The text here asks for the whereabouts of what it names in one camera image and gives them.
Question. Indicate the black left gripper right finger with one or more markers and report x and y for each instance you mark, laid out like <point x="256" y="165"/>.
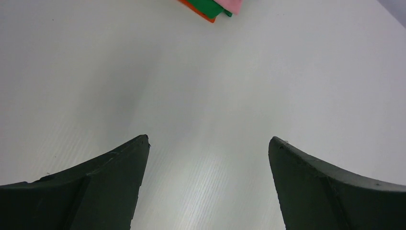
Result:
<point x="316" y="195"/>

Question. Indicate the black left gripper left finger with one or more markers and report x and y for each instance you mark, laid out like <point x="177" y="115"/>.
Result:
<point x="99" y="194"/>

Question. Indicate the folded pink t shirt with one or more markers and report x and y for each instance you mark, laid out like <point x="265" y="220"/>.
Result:
<point x="233" y="6"/>

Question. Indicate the folded orange t shirt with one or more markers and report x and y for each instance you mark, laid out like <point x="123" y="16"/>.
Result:
<point x="191" y="7"/>

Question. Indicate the folded green t shirt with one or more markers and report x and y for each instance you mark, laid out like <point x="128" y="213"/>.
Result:
<point x="209" y="8"/>

